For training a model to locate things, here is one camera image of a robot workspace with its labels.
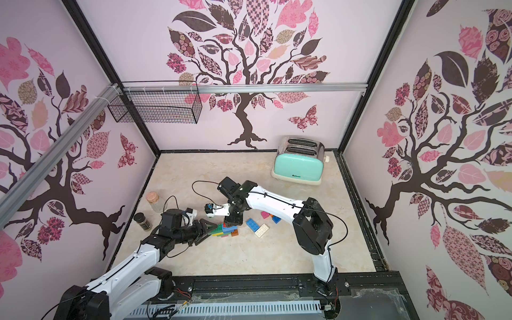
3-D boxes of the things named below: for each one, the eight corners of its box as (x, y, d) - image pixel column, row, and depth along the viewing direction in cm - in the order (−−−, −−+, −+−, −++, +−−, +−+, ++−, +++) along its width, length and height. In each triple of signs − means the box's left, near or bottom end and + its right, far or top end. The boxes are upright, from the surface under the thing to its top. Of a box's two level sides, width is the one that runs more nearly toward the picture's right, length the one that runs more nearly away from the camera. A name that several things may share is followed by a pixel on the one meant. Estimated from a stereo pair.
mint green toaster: (272, 185, 106) (274, 163, 93) (271, 158, 119) (273, 136, 106) (320, 185, 106) (329, 163, 93) (314, 158, 119) (321, 136, 106)
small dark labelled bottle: (144, 231, 90) (133, 222, 82) (144, 223, 93) (133, 213, 85) (152, 229, 91) (142, 219, 83) (152, 221, 93) (142, 211, 85)
